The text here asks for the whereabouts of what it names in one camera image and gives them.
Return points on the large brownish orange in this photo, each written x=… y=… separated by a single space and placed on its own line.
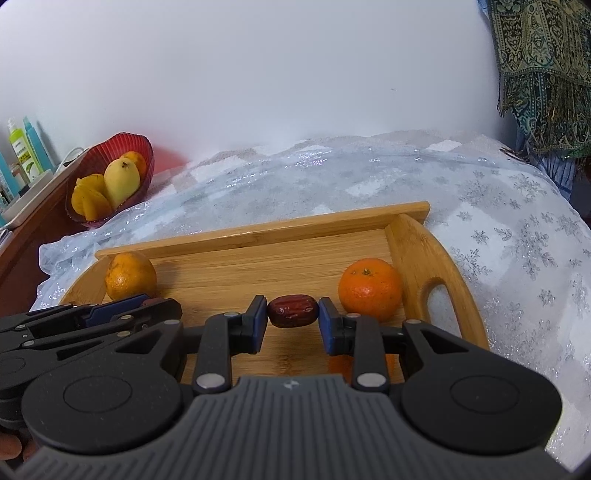
x=130 y=277

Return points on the yellow starfruit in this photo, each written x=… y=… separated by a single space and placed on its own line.
x=90 y=198

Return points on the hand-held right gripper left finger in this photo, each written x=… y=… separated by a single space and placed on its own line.
x=259 y=323

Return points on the small bright tangerine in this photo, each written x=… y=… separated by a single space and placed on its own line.
x=369 y=288

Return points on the brown wooden nightstand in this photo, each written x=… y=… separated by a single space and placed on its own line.
x=27 y=258

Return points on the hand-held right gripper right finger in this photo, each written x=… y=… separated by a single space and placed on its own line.
x=327 y=330

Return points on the red dried date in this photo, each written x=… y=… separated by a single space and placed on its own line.
x=293 y=311

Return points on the green plastic bottle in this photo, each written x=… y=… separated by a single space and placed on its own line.
x=25 y=157

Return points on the blue striped garment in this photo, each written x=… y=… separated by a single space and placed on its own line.
x=558 y=175

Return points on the teal plastic bottle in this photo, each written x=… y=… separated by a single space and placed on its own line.
x=39 y=147

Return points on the person's left hand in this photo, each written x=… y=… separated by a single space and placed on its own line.
x=10 y=446

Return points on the green patterned fringed scarf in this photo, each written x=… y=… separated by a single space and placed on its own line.
x=545 y=60

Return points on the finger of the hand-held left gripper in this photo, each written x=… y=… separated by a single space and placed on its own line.
x=138 y=321
x=117 y=308

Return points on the short teal bottle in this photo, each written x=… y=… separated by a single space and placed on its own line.
x=8 y=173

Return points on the orange fruit behind mango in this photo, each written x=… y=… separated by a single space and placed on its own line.
x=136 y=161

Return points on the white grey patterned blanket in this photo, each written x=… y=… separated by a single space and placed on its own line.
x=207 y=173

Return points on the white plastic tray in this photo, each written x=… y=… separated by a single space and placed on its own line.
x=30 y=194

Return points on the red ribbed bowl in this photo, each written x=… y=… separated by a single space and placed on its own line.
x=92 y=157

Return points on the yellow mango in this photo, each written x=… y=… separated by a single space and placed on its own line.
x=121 y=182

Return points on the wooden tray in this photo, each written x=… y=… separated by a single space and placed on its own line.
x=277 y=270

